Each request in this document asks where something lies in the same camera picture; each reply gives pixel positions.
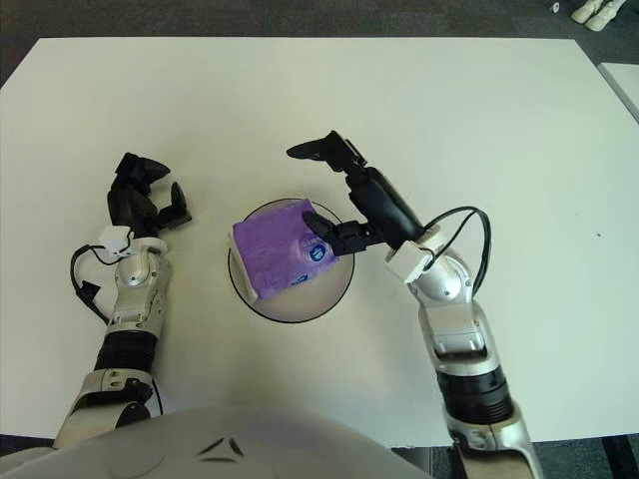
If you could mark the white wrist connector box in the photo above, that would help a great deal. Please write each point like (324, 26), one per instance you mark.
(409, 259)
(116, 238)

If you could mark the black table leg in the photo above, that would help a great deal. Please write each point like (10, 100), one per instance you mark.
(616, 461)

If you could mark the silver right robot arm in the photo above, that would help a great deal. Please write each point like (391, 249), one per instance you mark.
(449, 319)

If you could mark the purple tissue paper pack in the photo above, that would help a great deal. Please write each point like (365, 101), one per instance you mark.
(279, 249)

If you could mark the white shoe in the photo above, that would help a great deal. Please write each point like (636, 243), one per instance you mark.
(586, 11)
(606, 17)

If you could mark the white side table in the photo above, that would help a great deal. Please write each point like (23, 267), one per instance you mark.
(625, 87)

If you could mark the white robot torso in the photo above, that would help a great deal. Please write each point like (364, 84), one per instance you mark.
(199, 449)

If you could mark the small white floor object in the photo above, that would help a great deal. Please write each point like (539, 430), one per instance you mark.
(555, 6)

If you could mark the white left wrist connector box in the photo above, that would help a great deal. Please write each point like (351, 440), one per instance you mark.
(116, 238)

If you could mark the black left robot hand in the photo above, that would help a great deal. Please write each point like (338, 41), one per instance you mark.
(125, 204)

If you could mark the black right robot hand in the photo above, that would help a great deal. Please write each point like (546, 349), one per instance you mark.
(382, 204)

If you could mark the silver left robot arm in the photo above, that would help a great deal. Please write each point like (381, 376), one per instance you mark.
(135, 289)

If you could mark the white right wrist connector box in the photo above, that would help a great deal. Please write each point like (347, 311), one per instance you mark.
(409, 259)

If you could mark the white plate with black rim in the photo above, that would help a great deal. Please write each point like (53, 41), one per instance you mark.
(319, 294)

